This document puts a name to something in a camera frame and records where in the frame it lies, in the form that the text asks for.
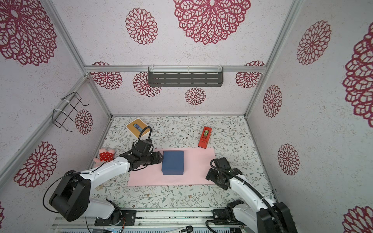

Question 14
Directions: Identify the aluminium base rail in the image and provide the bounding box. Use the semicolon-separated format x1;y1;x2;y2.
51;207;263;233

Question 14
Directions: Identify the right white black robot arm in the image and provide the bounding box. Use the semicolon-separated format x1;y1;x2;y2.
205;157;298;233

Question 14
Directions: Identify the red tape dispenser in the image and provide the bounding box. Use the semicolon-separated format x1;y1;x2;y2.
198;127;212;149

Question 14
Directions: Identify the dark blue gift box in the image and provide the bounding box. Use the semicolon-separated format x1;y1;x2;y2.
162;150;184;175

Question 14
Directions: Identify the blue item on wooden lid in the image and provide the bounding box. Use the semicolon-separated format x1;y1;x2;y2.
133;124;143;132

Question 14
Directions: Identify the grey slotted wall shelf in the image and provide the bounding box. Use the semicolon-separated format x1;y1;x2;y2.
148;67;224;87

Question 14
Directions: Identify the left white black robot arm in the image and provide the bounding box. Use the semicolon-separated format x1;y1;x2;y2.
49;139;163;225

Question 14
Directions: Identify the pink plush toy red dress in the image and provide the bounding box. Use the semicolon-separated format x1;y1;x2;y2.
93;148;116;167

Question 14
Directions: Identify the black wire wall rack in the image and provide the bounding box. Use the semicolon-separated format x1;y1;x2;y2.
51;91;89;132

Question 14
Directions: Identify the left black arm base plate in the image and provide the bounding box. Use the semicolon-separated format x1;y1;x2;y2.
94;210;137;226

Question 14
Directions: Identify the white box with wooden lid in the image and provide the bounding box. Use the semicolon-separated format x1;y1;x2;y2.
126;118;151;139

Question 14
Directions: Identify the black knob handle front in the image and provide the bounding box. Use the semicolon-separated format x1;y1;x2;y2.
166;225;193;233

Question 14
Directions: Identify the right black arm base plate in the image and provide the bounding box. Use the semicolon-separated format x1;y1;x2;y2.
212;208;236;223

